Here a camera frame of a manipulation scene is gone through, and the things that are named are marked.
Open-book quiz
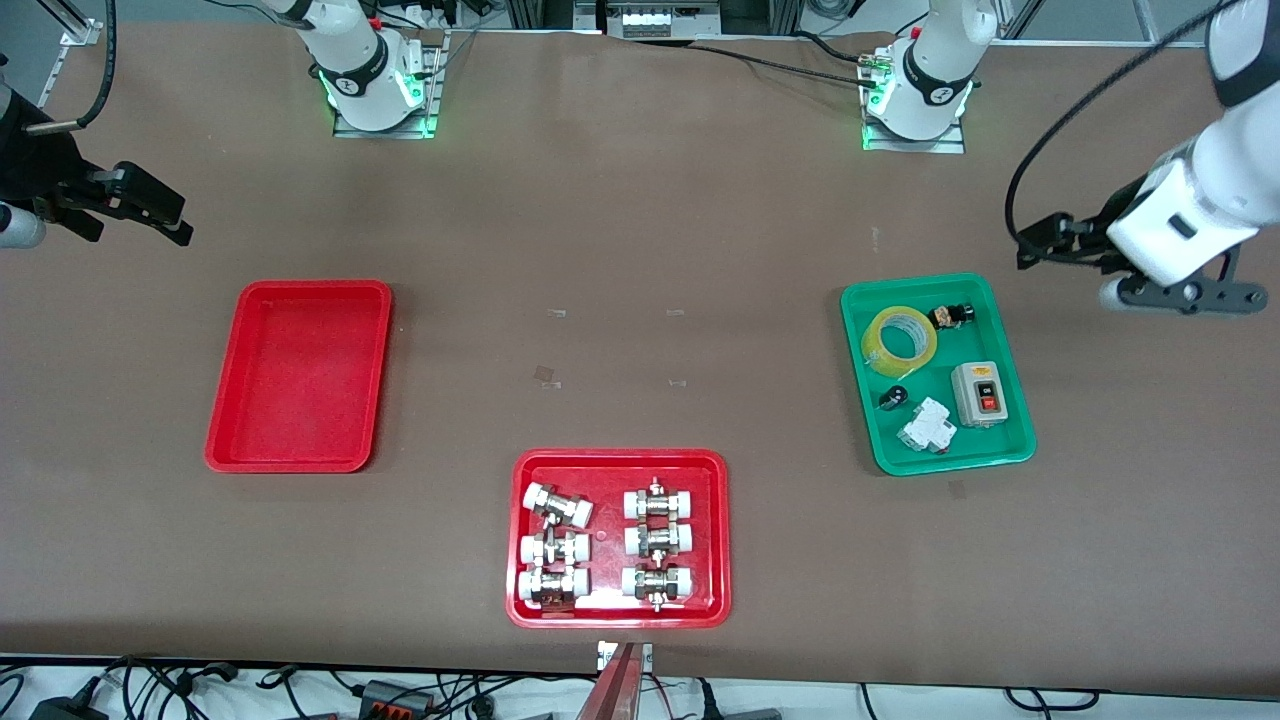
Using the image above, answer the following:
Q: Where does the yellow packing tape roll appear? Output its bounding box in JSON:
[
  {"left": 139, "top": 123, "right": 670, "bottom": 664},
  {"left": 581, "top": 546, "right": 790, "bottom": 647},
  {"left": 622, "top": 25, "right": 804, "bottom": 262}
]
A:
[{"left": 862, "top": 306, "right": 939, "bottom": 379}]

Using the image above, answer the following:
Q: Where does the red plastic tray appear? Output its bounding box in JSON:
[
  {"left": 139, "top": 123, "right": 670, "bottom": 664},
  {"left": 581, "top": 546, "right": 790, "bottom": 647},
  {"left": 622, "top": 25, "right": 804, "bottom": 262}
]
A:
[
  {"left": 506, "top": 449, "right": 732, "bottom": 629},
  {"left": 205, "top": 280, "right": 393, "bottom": 473}
]

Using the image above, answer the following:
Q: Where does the green plastic tray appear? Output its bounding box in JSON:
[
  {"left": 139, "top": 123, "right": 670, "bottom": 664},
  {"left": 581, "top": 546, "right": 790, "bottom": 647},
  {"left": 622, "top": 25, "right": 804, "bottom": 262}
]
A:
[{"left": 840, "top": 273, "right": 1037, "bottom": 477}]

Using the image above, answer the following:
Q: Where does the white circuit breaker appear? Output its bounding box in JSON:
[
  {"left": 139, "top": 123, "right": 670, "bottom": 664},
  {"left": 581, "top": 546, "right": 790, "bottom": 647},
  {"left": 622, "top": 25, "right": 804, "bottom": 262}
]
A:
[{"left": 897, "top": 397, "right": 958, "bottom": 456}]

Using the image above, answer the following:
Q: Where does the white power strip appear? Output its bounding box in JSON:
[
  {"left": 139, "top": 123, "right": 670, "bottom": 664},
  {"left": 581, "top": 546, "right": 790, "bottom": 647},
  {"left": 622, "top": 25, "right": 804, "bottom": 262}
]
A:
[{"left": 598, "top": 0, "right": 723, "bottom": 39}]

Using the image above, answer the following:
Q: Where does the white metal pipe fitting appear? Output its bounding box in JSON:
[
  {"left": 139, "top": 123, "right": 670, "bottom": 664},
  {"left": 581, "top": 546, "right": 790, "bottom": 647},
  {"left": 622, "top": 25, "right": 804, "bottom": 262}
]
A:
[
  {"left": 623, "top": 478, "right": 696, "bottom": 521},
  {"left": 522, "top": 482, "right": 595, "bottom": 529},
  {"left": 621, "top": 562, "right": 696, "bottom": 612},
  {"left": 519, "top": 528, "right": 591, "bottom": 569},
  {"left": 624, "top": 520, "right": 695, "bottom": 559},
  {"left": 517, "top": 565, "right": 591, "bottom": 609}
]

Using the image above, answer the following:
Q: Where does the black power adapter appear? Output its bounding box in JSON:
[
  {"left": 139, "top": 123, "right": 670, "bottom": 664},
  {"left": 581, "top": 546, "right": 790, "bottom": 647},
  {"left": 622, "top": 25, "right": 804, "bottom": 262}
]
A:
[{"left": 30, "top": 695, "right": 107, "bottom": 720}]

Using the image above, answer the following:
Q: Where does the black orange connector block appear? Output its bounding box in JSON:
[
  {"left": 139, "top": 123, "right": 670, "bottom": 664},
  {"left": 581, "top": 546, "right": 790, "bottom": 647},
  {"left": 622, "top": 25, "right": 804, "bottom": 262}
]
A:
[{"left": 358, "top": 680, "right": 441, "bottom": 717}]

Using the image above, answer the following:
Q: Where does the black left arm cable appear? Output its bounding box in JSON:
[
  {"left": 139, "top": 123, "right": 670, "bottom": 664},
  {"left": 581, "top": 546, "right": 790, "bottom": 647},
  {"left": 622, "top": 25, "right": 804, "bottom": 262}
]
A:
[{"left": 1004, "top": 0, "right": 1243, "bottom": 251}]

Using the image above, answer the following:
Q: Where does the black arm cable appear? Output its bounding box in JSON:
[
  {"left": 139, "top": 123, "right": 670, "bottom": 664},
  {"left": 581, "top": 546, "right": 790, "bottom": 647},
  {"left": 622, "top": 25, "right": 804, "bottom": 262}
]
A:
[
  {"left": 1004, "top": 0, "right": 1243, "bottom": 251},
  {"left": 25, "top": 0, "right": 118, "bottom": 136}
]

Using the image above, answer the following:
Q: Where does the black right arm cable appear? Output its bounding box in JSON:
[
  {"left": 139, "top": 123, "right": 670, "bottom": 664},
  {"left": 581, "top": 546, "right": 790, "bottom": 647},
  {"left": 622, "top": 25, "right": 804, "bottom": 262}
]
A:
[{"left": 25, "top": 0, "right": 118, "bottom": 136}]

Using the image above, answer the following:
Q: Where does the aluminium frame profile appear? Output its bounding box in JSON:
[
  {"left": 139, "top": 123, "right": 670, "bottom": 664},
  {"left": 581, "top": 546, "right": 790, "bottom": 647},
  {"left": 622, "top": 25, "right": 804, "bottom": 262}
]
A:
[{"left": 38, "top": 0, "right": 106, "bottom": 46}]

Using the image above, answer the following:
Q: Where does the gray push button switch box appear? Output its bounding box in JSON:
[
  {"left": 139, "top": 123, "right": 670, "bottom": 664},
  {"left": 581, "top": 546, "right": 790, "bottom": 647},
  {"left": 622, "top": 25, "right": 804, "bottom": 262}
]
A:
[{"left": 950, "top": 361, "right": 1007, "bottom": 429}]

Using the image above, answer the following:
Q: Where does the black table cable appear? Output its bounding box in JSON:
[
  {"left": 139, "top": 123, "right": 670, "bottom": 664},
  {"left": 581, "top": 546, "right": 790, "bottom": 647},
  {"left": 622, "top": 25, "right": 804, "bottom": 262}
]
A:
[
  {"left": 690, "top": 42, "right": 869, "bottom": 85},
  {"left": 795, "top": 30, "right": 886, "bottom": 67}
]

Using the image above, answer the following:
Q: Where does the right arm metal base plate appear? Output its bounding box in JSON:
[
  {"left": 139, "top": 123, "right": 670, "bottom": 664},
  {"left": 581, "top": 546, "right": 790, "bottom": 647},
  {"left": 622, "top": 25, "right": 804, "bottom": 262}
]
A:
[{"left": 333, "top": 30, "right": 447, "bottom": 139}]

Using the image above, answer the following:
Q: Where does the black floor cable bundle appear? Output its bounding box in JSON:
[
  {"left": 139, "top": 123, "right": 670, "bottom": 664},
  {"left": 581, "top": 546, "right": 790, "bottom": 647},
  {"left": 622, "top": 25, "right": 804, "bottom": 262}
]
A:
[{"left": 100, "top": 655, "right": 241, "bottom": 720}]

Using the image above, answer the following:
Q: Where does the red metal camera post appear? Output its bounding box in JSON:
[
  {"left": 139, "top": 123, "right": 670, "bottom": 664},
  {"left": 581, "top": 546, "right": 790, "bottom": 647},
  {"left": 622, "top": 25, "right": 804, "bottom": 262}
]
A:
[{"left": 575, "top": 640, "right": 653, "bottom": 720}]

